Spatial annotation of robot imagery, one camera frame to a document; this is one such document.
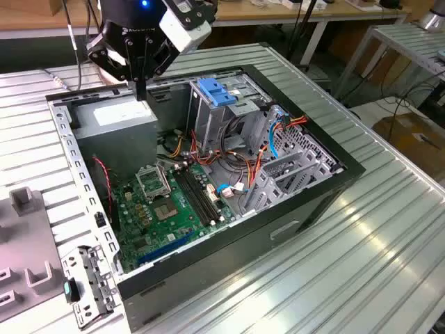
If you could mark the white board connector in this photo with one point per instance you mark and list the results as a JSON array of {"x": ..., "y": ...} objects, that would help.
[{"x": 212, "y": 195}]

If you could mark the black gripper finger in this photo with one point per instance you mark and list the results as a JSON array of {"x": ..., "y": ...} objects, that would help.
[
  {"x": 107, "y": 59},
  {"x": 163, "y": 59}
]

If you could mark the grey power supply unit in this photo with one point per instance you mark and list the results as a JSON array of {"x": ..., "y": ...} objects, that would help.
[{"x": 114, "y": 146}]

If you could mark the CPU socket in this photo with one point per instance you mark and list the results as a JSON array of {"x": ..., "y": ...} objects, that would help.
[{"x": 165, "y": 210}]

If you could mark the blue expansion slot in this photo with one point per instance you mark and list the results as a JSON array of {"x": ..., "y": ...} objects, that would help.
[{"x": 163, "y": 250}]

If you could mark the small cardboard box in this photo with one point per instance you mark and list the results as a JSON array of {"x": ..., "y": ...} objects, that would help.
[{"x": 57, "y": 6}]

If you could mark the black tripod stand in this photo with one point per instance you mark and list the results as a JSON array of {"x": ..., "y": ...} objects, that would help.
[{"x": 301, "y": 28}]

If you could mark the black open PC case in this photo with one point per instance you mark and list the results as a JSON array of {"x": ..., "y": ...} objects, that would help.
[{"x": 226, "y": 264}]

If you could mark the white box on desk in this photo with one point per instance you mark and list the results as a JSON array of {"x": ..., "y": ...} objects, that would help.
[{"x": 290, "y": 4}]

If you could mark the small black case lock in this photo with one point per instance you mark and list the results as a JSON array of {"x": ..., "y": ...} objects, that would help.
[{"x": 100, "y": 220}]

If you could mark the metal locking lever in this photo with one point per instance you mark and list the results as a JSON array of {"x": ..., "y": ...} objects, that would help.
[{"x": 162, "y": 174}]

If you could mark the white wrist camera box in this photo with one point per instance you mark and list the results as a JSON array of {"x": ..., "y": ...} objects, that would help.
[{"x": 184, "y": 35}]

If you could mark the black RAM slot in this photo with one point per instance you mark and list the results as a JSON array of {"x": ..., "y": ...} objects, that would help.
[
  {"x": 205, "y": 193},
  {"x": 194, "y": 198}
]

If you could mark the large cardboard box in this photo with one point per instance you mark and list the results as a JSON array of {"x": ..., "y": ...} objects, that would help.
[{"x": 403, "y": 142}]

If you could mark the metal optical drive cage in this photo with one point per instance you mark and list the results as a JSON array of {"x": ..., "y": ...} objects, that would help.
[{"x": 208, "y": 128}]

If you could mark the blue drive cage latch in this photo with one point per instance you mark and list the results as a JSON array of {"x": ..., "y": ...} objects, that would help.
[{"x": 215, "y": 92}]

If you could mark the green motherboard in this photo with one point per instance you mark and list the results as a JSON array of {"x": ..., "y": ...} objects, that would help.
[{"x": 174, "y": 226}]

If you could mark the metal disk bay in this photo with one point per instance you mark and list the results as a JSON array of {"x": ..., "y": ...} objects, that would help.
[{"x": 323, "y": 168}]

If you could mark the black teal card latch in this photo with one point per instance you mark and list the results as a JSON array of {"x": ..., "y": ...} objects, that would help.
[{"x": 71, "y": 290}]

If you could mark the wooden desk with white legs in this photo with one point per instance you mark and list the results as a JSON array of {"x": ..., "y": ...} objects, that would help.
[{"x": 260, "y": 14}]

